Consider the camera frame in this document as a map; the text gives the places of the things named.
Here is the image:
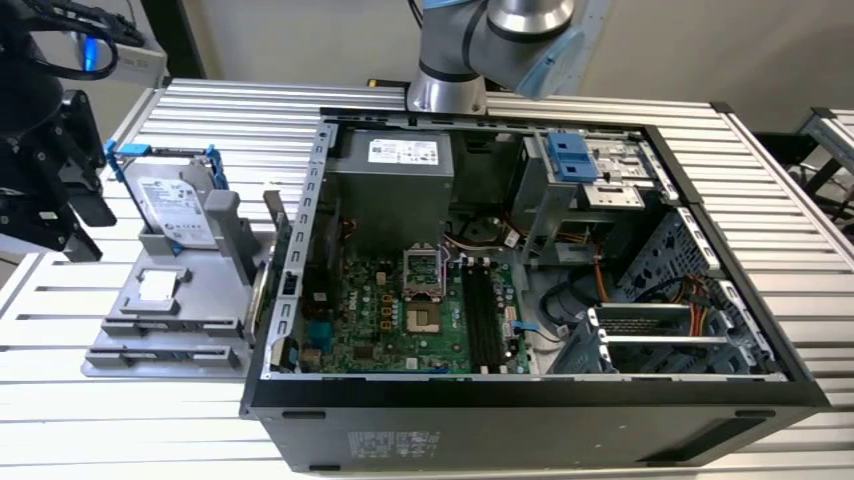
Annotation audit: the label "black camera cable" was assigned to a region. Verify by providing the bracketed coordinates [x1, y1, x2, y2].
[26, 0, 150, 82]

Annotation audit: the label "RAM slot with white clips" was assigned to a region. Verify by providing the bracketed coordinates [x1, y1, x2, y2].
[469, 256, 496, 375]
[485, 256, 513, 375]

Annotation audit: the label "CPU socket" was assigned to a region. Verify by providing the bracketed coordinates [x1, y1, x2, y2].
[405, 299, 448, 337]

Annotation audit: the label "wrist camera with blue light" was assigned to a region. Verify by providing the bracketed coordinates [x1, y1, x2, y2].
[65, 27, 169, 87]

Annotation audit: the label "blue plastic drive latch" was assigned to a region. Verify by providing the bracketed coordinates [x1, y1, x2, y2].
[545, 131, 601, 184]

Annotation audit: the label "hard disk in blue carrier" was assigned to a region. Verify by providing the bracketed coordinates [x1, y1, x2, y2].
[105, 141, 233, 251]

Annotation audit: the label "silver CPU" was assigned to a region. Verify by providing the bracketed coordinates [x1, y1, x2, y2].
[138, 271, 183, 300]

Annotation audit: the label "grey metal drive cage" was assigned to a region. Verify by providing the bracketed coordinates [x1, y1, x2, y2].
[510, 127, 664, 261]

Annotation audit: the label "grey parts rack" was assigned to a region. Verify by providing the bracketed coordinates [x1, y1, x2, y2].
[79, 189, 269, 379]

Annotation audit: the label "black vertical post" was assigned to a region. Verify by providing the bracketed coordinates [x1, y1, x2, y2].
[151, 0, 210, 80]

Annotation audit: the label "yellow orange red wires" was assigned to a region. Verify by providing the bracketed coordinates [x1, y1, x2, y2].
[684, 274, 723, 344]

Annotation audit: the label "grey power supply unit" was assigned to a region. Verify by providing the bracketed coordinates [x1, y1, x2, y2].
[325, 129, 457, 251]

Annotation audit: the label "blue rear port block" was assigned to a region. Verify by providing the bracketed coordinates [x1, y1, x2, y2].
[305, 322, 337, 350]

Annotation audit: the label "black open PC case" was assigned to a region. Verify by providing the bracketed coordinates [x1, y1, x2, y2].
[238, 107, 833, 474]

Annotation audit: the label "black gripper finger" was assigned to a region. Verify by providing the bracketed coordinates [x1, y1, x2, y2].
[0, 143, 106, 264]
[57, 88, 119, 229]

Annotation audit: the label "white yellow black wire bundle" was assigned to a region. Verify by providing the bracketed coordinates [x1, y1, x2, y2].
[444, 214, 520, 262]

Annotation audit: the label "green motherboard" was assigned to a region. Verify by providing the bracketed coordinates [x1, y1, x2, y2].
[293, 244, 536, 375]

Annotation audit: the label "metal disk bay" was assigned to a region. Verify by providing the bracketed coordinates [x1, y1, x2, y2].
[552, 298, 780, 377]

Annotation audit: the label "metal socket cover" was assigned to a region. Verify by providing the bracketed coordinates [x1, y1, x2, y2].
[402, 242, 448, 301]

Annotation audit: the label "orange red power wires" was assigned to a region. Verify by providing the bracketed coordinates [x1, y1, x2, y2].
[590, 233, 612, 304]

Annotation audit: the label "aluminium frame stand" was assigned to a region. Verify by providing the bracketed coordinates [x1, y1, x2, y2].
[791, 105, 854, 224]

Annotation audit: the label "black looped cable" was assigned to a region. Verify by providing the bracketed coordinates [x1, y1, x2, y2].
[538, 277, 600, 344]

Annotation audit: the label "graphics card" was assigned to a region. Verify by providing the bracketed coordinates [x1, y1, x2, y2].
[245, 188, 297, 346]

